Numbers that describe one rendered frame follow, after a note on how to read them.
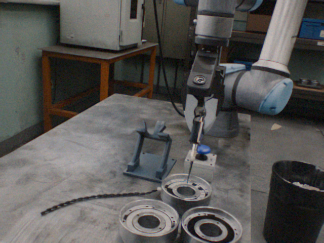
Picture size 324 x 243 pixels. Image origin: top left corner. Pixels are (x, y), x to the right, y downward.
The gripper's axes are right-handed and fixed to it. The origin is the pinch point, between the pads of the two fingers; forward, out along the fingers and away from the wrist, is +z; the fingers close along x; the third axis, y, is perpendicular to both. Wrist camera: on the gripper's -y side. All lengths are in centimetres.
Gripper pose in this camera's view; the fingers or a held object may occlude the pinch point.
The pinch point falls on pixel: (198, 128)
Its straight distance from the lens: 73.8
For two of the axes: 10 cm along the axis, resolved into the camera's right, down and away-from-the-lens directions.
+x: -9.5, -1.8, 2.4
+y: 2.9, -3.0, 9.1
